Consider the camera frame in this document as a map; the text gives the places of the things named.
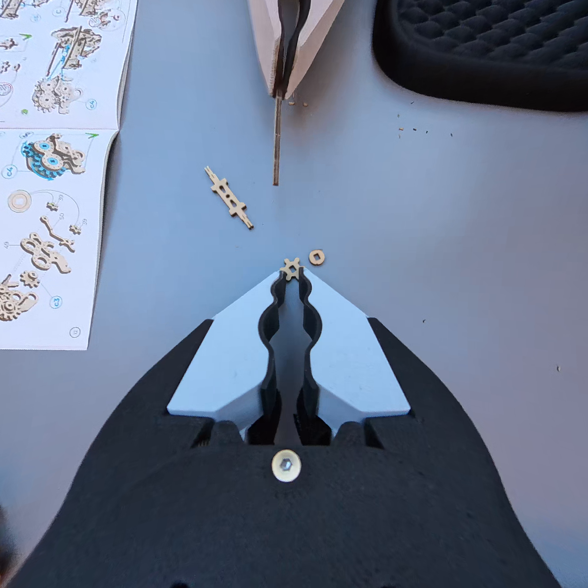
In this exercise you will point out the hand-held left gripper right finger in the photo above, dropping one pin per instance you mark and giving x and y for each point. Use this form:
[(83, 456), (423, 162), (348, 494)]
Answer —
[(358, 367)]

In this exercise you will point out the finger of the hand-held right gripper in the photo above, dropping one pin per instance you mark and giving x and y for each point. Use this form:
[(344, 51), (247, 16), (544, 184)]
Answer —
[(264, 36), (317, 27)]

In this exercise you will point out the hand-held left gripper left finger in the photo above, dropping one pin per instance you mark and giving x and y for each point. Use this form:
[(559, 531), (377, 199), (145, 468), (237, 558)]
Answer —
[(220, 367)]

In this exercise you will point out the thin wooden stick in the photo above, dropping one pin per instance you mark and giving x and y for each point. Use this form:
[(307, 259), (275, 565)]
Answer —
[(276, 138)]

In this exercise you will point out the small wooden gear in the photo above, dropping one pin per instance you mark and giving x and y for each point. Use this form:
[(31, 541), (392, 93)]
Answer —
[(291, 270)]

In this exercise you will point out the grey desk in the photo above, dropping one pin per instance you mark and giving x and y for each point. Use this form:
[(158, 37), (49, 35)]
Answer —
[(413, 229)]

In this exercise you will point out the small wooden washer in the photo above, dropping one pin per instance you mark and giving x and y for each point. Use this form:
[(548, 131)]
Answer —
[(312, 257)]

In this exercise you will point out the long wooden connector piece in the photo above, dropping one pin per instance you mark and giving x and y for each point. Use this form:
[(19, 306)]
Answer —
[(228, 197)]

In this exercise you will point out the black foam mat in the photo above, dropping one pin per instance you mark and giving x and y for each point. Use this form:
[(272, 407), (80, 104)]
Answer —
[(482, 46)]

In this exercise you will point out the white instruction booklet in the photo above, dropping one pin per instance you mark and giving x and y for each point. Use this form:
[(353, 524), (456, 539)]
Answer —
[(69, 160)]

